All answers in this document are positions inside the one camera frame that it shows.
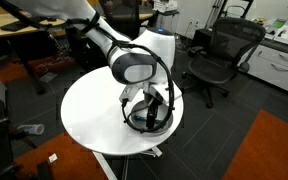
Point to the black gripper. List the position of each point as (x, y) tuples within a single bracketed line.
[(152, 105)]

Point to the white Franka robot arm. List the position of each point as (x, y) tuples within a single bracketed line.
[(157, 43)]

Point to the silver metal bowl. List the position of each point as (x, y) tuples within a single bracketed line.
[(137, 109)]

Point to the white table base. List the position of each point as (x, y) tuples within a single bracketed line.
[(104, 165)]

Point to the black mesh office chair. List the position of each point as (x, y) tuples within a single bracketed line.
[(210, 68)]

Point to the black computer tower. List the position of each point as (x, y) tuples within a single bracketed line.
[(202, 38)]

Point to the black padded office chair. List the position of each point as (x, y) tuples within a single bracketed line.
[(124, 20)]

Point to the white paper scrap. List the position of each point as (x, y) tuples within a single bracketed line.
[(52, 158)]

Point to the white printer box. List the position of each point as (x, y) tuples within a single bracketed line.
[(165, 6)]

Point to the clear plastic bottle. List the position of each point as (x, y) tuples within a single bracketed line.
[(34, 128)]

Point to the white drawer cabinet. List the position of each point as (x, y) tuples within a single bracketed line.
[(284, 71)]

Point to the computer mouse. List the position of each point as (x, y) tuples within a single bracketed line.
[(51, 19)]

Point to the green container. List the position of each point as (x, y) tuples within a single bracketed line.
[(279, 23)]

